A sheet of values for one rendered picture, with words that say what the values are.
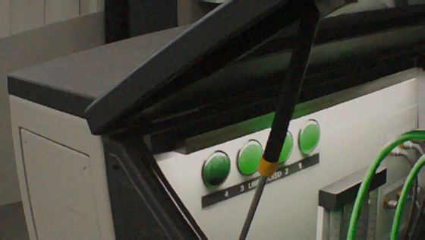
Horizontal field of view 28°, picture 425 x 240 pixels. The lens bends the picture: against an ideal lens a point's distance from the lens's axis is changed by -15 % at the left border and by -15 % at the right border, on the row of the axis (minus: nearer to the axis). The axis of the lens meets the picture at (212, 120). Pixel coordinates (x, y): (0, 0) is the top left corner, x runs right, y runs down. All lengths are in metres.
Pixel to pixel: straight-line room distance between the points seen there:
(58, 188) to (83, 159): 0.10
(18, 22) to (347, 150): 3.75
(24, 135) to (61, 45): 3.80
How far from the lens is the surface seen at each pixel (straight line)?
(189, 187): 1.23
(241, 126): 1.23
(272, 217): 1.35
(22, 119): 1.36
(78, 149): 1.22
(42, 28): 5.08
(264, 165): 0.99
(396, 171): 1.59
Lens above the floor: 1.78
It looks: 16 degrees down
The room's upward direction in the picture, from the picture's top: 3 degrees counter-clockwise
